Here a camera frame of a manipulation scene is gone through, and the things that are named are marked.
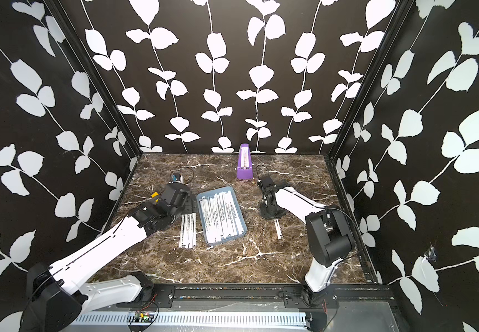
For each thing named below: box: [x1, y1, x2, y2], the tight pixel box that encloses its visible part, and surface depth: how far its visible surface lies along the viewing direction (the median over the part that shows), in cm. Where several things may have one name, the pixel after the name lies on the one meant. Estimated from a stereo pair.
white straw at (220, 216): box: [199, 190, 245, 243], surface depth 95 cm
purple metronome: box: [236, 143, 255, 180], surface depth 107 cm
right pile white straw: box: [274, 218, 284, 241], surface depth 92 cm
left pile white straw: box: [178, 212, 197, 249], surface depth 90 cm
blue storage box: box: [196, 186, 248, 247], surface depth 95 cm
